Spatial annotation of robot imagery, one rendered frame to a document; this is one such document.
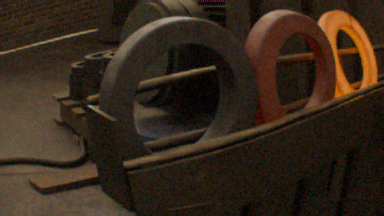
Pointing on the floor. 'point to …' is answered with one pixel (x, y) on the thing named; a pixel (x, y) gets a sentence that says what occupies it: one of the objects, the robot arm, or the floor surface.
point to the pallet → (70, 112)
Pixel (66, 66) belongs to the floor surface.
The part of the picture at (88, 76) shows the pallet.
